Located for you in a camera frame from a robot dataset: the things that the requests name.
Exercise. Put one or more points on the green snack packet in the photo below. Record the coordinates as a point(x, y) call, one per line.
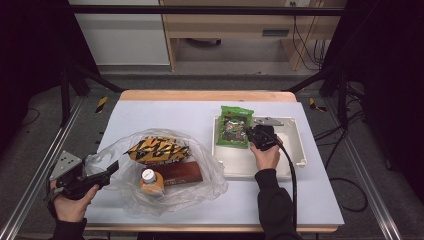
point(233, 128)

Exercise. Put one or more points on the black stand leg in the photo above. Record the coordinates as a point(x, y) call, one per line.
point(333, 83)
point(86, 75)

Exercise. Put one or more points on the black curtain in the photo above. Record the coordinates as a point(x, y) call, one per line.
point(393, 66)
point(30, 50)

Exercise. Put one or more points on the brown box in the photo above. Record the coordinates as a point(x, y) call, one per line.
point(183, 173)

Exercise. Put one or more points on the white tray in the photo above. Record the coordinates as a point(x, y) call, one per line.
point(240, 163)

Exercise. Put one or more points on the orange juice bottle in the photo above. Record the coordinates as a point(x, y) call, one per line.
point(151, 185)

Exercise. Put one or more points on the aluminium rail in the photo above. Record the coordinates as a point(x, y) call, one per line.
point(366, 190)
point(43, 160)

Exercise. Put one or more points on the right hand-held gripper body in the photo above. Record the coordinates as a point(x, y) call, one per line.
point(265, 138)

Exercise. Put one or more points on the white table mat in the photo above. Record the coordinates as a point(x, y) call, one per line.
point(166, 116)

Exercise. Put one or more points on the clear plastic bag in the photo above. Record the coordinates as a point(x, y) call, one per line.
point(186, 200)

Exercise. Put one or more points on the black horizontal bar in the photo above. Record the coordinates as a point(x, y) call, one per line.
point(200, 10)

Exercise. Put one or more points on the white cabinet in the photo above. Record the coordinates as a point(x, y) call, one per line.
point(123, 36)

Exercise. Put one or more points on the yellow black tape piece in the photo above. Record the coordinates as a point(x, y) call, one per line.
point(101, 104)
point(315, 105)

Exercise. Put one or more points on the wooden desk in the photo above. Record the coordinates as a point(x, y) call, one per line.
point(233, 23)

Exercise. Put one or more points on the person's left hand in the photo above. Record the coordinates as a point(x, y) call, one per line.
point(71, 208)

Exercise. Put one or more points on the person's right hand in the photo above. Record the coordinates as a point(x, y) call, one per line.
point(266, 160)

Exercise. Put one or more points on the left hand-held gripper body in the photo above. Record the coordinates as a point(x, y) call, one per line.
point(71, 181)

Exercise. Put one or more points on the wooden table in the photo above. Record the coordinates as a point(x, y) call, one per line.
point(206, 95)

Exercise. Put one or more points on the orange black chip bag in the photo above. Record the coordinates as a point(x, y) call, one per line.
point(156, 150)

